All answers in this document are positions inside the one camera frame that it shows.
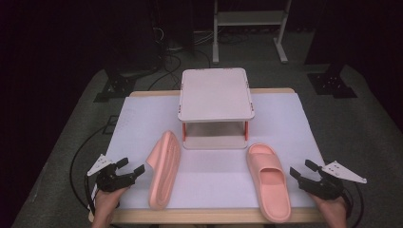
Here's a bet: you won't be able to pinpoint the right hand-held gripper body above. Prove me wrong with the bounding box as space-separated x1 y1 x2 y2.
298 160 369 200

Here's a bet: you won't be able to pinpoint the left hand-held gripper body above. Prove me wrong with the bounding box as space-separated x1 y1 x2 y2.
86 154 138 193

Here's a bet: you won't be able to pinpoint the pink slipper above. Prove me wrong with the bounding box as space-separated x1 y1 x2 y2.
145 130 182 211
246 142 293 224

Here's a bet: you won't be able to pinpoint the white shoe rack orange legs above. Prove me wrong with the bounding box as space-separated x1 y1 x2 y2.
177 66 256 150

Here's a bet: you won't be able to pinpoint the person's left hand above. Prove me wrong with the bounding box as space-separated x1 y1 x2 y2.
91 187 129 228

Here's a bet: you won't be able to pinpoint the person's right hand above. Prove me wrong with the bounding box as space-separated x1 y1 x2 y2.
309 193 348 228

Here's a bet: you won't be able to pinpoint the white table cover sheet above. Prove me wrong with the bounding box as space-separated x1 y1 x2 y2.
106 92 326 210

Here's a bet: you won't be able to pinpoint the black stand base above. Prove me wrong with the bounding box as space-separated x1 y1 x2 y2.
93 67 138 104
306 63 359 100

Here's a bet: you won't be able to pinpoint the wooden table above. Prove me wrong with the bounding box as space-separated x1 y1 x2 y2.
88 87 328 224

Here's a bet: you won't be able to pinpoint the white metal stand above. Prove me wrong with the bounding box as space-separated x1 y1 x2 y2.
212 0 293 65

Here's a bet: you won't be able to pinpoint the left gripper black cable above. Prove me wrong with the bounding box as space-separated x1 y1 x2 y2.
83 174 98 217

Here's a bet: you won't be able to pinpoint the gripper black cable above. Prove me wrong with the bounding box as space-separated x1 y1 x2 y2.
343 182 365 228
83 174 98 217

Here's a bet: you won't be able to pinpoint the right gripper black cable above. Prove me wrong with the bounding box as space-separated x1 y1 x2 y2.
343 182 365 228

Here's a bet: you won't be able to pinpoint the long black floor cable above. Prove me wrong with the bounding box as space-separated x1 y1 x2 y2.
69 123 110 203

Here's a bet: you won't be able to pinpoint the black cable bundle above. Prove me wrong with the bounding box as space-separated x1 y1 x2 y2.
146 28 212 92

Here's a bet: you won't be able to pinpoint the white floor cable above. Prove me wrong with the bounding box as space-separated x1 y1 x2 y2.
169 28 217 52

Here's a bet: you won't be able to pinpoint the black cable under stand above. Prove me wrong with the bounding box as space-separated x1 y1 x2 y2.
218 31 251 46

